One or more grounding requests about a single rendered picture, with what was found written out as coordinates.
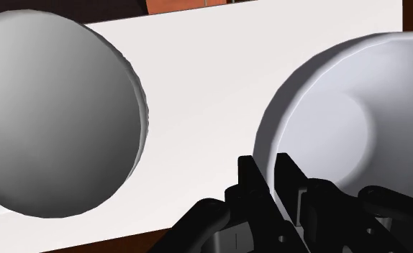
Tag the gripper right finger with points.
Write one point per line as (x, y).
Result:
(325, 210)

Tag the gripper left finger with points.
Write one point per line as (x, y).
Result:
(254, 203)

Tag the white bowl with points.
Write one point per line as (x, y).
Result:
(350, 115)

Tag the white table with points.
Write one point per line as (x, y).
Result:
(210, 87)

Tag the grey bowl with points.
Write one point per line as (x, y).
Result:
(59, 115)

